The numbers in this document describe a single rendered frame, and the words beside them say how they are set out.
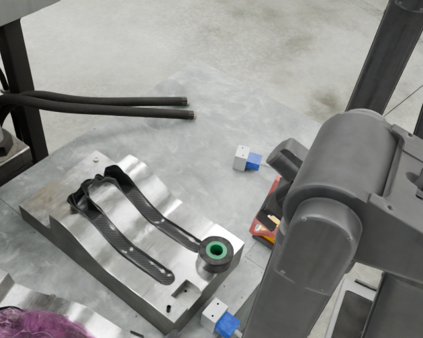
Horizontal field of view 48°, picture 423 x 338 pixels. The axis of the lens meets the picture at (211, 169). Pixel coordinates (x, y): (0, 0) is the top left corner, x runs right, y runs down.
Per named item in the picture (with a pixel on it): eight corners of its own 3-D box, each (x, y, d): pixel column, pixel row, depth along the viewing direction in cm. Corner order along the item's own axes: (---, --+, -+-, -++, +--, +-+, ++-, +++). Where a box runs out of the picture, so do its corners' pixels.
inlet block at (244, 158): (278, 168, 142) (281, 155, 138) (274, 180, 139) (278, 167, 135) (236, 157, 144) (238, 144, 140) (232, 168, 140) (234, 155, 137)
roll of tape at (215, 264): (197, 243, 110) (198, 235, 108) (230, 243, 111) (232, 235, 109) (198, 273, 105) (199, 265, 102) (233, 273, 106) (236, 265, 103)
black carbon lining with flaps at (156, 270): (208, 249, 112) (212, 225, 105) (164, 296, 103) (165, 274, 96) (104, 176, 124) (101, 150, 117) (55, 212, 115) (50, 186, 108)
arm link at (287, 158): (346, 186, 82) (358, 155, 87) (298, 143, 80) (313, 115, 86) (302, 211, 91) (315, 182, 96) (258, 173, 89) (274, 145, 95)
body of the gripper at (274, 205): (261, 210, 95) (283, 196, 90) (278, 178, 102) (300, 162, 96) (285, 230, 96) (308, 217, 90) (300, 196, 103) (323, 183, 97)
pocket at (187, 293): (201, 298, 105) (202, 290, 102) (186, 316, 102) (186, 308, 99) (184, 286, 106) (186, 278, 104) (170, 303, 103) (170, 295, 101)
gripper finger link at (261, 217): (235, 230, 100) (260, 214, 93) (248, 207, 105) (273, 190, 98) (258, 250, 101) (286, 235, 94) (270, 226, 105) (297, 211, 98)
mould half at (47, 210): (239, 262, 118) (248, 231, 109) (172, 341, 103) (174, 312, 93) (98, 164, 136) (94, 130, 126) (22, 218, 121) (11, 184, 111)
